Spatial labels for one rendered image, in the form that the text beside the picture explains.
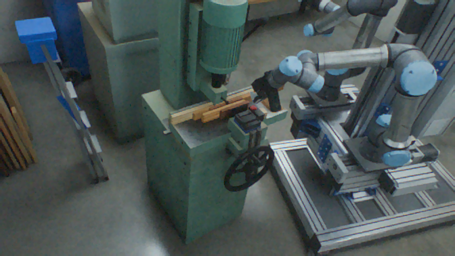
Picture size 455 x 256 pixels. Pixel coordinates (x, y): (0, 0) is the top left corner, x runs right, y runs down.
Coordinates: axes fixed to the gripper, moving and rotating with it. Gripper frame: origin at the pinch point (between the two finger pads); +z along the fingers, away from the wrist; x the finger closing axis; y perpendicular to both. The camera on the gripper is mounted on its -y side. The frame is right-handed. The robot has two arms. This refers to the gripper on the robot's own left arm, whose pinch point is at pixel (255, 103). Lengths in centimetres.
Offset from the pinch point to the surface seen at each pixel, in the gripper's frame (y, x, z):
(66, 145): 51, 72, 151
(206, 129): 0.0, 20.1, 17.5
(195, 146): -6.6, 30.9, 13.9
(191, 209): -33, 30, 59
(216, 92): 12.4, 13.5, 5.2
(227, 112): 4.1, 7.0, 15.4
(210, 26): 30.9, 18.7, -23.0
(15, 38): 175, 76, 194
